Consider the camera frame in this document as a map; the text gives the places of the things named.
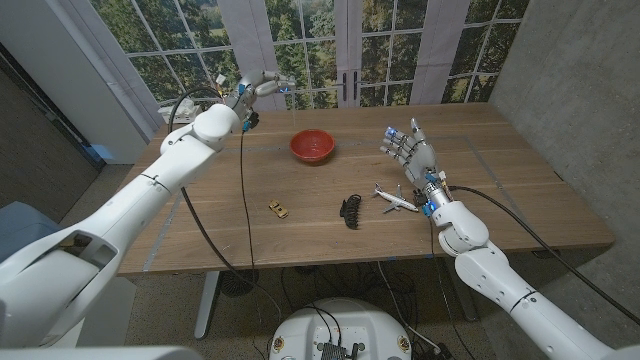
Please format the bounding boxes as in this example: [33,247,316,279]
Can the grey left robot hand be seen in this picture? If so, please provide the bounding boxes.
[225,69,297,121]

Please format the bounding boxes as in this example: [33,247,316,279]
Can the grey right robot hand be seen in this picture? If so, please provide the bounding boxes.
[378,117,448,201]

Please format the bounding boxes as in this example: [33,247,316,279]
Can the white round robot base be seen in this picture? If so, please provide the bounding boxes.
[268,298,412,360]

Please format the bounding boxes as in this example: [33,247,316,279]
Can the white toy airplane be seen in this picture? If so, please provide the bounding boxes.
[370,182,420,215]

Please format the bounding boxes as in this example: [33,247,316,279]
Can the red bowl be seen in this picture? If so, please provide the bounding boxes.
[289,128,337,164]

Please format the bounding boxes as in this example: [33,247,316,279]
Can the black hair clip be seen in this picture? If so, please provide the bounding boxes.
[339,193,363,231]

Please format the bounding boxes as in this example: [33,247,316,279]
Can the printed window backdrop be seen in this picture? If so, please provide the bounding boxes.
[89,0,531,114]

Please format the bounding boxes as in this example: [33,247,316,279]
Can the crumpled white tissue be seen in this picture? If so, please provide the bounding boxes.
[157,97,199,119]

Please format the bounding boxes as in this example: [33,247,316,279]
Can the white power strip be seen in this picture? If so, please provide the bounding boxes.
[162,102,204,125]

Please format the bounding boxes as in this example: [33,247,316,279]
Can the yellow toy car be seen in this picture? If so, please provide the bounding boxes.
[268,199,290,220]

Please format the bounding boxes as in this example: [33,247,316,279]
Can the black round floor fan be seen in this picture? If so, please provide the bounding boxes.
[219,269,260,298]

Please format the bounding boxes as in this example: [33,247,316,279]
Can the white table leg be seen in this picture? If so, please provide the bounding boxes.
[193,270,221,341]

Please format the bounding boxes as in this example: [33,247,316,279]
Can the white robot torso edge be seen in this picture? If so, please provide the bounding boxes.
[0,346,204,360]

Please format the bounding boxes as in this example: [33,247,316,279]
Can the white floor cable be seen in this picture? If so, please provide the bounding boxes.
[377,260,441,354]

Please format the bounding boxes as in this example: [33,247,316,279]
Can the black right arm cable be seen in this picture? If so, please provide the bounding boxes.
[447,185,640,326]

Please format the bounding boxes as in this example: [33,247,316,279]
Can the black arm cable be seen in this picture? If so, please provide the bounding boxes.
[167,87,282,322]
[447,185,640,326]

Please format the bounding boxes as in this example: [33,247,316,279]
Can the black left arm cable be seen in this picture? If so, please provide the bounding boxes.
[167,87,282,322]

